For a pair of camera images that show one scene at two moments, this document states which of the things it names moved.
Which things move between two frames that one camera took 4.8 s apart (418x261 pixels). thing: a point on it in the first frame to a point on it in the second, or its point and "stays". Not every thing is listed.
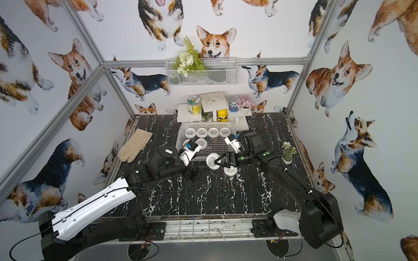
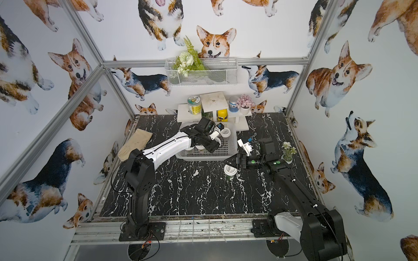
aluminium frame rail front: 190,228 stays
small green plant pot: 207,116 stays
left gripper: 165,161 to 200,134
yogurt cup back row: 210,161 to 217,140
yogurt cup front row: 225,131 stays
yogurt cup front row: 230,172 stays
